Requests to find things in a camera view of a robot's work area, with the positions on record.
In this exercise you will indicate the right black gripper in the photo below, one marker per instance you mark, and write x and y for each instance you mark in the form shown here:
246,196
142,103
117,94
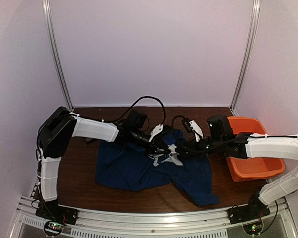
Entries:
190,145

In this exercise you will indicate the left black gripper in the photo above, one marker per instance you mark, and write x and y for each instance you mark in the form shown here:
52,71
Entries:
154,147

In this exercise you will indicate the starry night round brooch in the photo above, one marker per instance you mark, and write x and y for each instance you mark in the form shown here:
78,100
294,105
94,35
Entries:
172,149

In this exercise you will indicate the navy white clothing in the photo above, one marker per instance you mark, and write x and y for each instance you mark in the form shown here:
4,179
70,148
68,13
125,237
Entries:
128,168

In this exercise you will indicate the black brooch display box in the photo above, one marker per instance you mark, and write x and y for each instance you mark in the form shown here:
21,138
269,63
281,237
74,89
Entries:
90,140

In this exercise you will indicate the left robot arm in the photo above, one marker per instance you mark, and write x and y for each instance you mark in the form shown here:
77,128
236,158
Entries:
56,133

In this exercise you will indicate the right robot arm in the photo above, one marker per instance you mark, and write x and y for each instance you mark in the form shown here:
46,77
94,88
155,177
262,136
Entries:
245,145

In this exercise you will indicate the orange plastic bin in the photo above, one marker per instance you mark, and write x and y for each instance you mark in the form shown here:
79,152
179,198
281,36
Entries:
251,169

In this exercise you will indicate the right circuit board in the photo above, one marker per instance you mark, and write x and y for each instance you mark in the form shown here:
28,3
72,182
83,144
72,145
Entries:
253,228

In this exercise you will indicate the circuit board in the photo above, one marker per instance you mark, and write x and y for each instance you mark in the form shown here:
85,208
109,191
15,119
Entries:
253,228
53,228

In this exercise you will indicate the left circuit board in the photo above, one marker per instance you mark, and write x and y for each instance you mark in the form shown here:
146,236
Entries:
53,228

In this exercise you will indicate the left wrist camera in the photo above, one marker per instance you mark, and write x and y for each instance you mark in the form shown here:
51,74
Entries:
158,130

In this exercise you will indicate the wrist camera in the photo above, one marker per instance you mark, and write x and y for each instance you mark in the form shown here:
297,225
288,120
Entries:
158,130
192,127

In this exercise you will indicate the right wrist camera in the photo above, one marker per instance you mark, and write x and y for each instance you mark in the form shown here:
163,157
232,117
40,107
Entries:
192,127

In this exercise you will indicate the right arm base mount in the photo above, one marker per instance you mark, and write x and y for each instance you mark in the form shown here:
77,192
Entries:
240,214

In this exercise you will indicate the front aluminium rail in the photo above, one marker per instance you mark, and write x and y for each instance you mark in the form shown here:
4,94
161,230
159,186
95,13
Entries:
206,223

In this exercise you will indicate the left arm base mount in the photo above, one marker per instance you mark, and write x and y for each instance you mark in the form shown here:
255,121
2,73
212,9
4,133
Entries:
62,214

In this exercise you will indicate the right aluminium frame post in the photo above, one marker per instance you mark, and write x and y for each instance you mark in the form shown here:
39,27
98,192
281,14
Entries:
254,20

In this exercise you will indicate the aluminium frame post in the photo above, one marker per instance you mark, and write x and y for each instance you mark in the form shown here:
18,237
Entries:
55,53
254,20

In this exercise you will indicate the left aluminium frame post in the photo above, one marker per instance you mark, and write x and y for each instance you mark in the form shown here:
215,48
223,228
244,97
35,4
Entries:
55,53

